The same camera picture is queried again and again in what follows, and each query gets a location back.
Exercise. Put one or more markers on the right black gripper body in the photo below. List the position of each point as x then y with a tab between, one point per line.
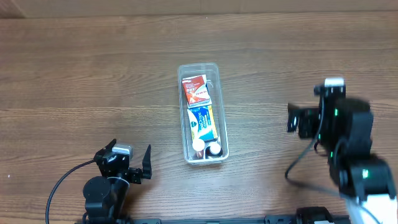
308	120

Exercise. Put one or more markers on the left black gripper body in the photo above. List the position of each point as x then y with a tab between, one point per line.
131	171

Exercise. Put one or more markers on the orange pill bottle white cap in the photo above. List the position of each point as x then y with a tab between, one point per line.
199	147

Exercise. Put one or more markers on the dark brown syrup bottle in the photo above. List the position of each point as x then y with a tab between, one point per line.
213	150

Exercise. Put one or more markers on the blue VapoDrops box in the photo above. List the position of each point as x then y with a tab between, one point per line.
202	123

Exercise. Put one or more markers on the red medicine box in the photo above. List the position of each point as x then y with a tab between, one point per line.
196	91

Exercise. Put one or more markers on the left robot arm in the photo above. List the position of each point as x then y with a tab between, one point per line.
105	194

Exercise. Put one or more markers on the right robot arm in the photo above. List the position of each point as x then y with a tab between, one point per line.
343	127

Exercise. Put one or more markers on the clear plastic container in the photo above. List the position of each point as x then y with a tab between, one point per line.
214	87

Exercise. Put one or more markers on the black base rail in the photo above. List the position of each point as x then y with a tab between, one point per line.
268	219

